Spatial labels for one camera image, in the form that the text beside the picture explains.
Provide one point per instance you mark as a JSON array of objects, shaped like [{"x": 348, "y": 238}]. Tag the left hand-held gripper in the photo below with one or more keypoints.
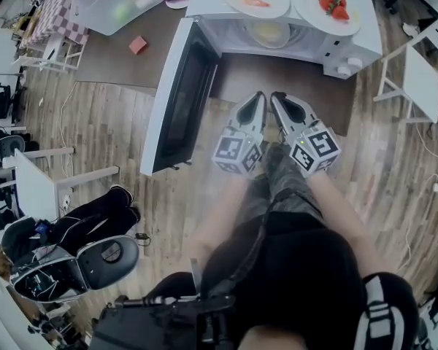
[{"x": 230, "y": 151}]

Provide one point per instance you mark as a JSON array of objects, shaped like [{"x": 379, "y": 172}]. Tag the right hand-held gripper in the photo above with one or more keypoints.
[{"x": 321, "y": 144}]

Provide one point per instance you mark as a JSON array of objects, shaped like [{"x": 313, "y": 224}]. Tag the plain white food plate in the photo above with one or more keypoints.
[{"x": 252, "y": 35}]

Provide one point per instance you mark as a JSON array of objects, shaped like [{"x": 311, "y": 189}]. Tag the white microwave oven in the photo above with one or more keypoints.
[{"x": 208, "y": 2}]

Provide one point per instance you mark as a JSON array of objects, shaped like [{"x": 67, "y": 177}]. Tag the person's right forearm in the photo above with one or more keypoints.
[{"x": 336, "y": 210}]

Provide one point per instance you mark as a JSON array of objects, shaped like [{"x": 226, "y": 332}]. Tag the person's left forearm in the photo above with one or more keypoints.
[{"x": 222, "y": 210}]

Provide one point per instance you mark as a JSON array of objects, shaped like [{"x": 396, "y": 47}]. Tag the person's camouflage trousers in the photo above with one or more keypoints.
[{"x": 284, "y": 188}]

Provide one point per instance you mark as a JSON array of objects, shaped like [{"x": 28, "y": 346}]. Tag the white strawberry plate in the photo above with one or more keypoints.
[{"x": 310, "y": 13}]

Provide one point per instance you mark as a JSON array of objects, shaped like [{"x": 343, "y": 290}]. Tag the red strawberry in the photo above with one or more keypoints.
[
  {"x": 326, "y": 3},
  {"x": 340, "y": 13},
  {"x": 342, "y": 1}
]

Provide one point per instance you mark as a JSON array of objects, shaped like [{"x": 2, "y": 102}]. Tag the white folding chair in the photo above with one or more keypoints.
[{"x": 421, "y": 82}]

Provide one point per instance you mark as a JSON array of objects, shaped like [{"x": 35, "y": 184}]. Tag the small red box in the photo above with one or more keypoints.
[{"x": 138, "y": 46}]

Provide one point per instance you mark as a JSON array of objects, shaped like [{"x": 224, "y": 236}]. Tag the person's black t-shirt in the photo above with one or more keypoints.
[{"x": 295, "y": 268}]

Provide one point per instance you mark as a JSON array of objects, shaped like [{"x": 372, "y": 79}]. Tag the white red toy item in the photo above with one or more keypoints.
[{"x": 143, "y": 0}]

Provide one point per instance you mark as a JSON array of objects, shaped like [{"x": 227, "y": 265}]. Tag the green toy fruit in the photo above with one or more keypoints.
[{"x": 121, "y": 11}]

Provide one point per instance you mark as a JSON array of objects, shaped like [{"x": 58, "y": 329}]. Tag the clear plastic storage bin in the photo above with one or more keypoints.
[{"x": 95, "y": 6}]

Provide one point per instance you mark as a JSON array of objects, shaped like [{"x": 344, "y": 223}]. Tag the white power strip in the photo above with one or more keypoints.
[{"x": 66, "y": 201}]

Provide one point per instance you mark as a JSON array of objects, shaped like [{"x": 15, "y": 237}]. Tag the white slatted chair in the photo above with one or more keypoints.
[{"x": 54, "y": 51}]

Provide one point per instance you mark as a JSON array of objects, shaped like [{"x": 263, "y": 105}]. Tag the pink checkered tablecloth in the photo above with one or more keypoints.
[{"x": 58, "y": 13}]

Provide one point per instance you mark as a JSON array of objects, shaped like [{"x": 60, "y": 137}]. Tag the white side table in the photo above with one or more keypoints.
[{"x": 33, "y": 184}]

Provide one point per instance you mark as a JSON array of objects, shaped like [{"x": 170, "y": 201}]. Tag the black chest-mounted rig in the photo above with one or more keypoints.
[{"x": 149, "y": 323}]

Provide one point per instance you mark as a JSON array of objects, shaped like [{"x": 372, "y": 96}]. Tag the grey black office chair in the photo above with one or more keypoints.
[{"x": 11, "y": 146}]

